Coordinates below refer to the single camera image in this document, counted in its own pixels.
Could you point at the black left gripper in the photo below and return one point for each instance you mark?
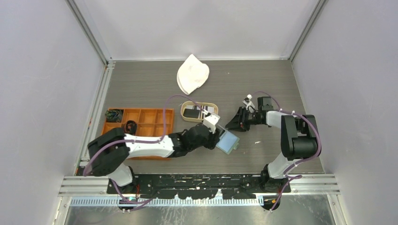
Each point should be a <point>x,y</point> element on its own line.
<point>213,138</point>

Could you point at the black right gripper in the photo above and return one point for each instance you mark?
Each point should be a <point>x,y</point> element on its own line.
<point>239,123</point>

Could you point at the green card holder wallet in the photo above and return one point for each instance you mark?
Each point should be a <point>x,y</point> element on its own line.
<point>228,141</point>

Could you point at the beige oval card tray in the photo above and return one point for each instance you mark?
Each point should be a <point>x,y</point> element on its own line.
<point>208,107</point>

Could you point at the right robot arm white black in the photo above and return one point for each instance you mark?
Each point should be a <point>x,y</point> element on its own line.
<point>299,139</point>

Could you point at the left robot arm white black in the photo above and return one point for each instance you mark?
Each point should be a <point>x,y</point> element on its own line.
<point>109,151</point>

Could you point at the orange compartment organizer tray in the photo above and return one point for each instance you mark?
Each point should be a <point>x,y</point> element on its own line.
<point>149,120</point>

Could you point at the white folded cloth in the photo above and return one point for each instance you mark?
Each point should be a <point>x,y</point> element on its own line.
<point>192,74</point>

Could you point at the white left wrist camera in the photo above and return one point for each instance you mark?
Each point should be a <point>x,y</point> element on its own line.
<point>210,121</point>

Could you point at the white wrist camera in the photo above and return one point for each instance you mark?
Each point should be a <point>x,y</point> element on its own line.
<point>249,105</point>
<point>210,121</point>

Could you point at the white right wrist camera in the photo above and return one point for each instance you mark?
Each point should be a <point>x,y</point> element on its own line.
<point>249,105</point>

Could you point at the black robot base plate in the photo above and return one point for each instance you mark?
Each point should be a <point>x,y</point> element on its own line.
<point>201,186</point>

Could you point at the aluminium frame rail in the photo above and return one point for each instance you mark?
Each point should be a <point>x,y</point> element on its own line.
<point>311,184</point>

